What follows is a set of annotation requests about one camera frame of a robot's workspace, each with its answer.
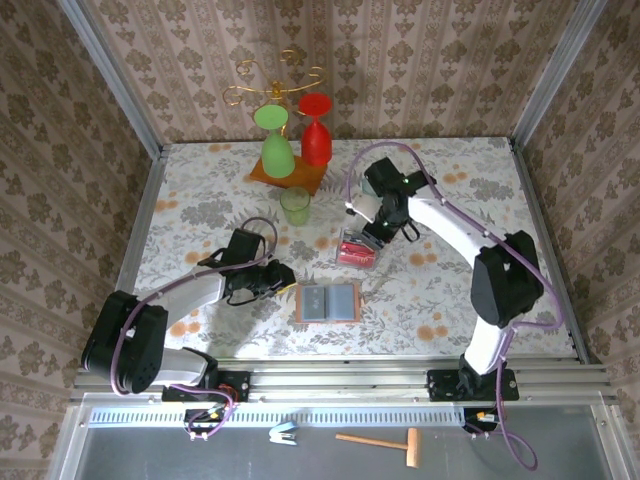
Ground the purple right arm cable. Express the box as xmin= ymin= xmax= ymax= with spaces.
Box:
xmin=343 ymin=141 xmax=564 ymax=474

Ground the wooden mallet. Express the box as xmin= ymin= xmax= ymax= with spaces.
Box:
xmin=334 ymin=427 xmax=422 ymax=469

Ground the tan leather card holder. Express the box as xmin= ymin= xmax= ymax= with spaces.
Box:
xmin=294 ymin=283 xmax=361 ymax=325

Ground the green plastic cup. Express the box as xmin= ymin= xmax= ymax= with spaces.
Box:
xmin=279 ymin=186 xmax=312 ymax=226

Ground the perforated metal cable duct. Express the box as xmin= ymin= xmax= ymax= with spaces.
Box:
xmin=88 ymin=405 xmax=469 ymax=429

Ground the grey card with white mark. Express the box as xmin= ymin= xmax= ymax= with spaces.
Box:
xmin=301 ymin=286 xmax=329 ymax=321

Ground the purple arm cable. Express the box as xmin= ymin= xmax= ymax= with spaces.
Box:
xmin=108 ymin=216 xmax=280 ymax=441
xmin=343 ymin=141 xmax=564 ymax=474

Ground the aluminium frame post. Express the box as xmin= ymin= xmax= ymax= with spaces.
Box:
xmin=508 ymin=0 xmax=610 ymax=149
xmin=57 ymin=0 xmax=165 ymax=160

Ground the gold glass rack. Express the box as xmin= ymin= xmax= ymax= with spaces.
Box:
xmin=222 ymin=48 xmax=329 ymax=197

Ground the clear acrylic box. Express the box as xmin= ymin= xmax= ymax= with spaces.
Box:
xmin=337 ymin=227 xmax=385 ymax=273

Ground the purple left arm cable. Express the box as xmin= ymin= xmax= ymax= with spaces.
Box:
xmin=108 ymin=216 xmax=280 ymax=441

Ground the floral patterned tablecloth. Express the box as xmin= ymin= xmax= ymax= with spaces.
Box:
xmin=137 ymin=137 xmax=576 ymax=359

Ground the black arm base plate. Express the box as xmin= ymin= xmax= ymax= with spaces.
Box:
xmin=427 ymin=368 xmax=520 ymax=403
xmin=161 ymin=370 xmax=251 ymax=403

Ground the metal tray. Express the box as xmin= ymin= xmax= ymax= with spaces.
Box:
xmin=47 ymin=394 xmax=640 ymax=480

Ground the green wine glass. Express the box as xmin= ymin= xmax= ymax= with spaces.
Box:
xmin=253 ymin=103 xmax=295 ymax=179

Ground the aluminium frame rail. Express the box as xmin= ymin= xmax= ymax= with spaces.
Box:
xmin=93 ymin=144 xmax=169 ymax=369
xmin=69 ymin=357 xmax=621 ymax=404
xmin=509 ymin=139 xmax=601 ymax=366

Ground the blue stapler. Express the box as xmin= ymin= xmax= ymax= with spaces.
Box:
xmin=268 ymin=422 xmax=300 ymax=446

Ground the red wine glass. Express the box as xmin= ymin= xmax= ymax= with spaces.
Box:
xmin=298 ymin=93 xmax=334 ymax=167

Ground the black cable connector block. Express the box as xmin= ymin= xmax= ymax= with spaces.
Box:
xmin=183 ymin=407 xmax=232 ymax=435
xmin=462 ymin=407 xmax=501 ymax=435

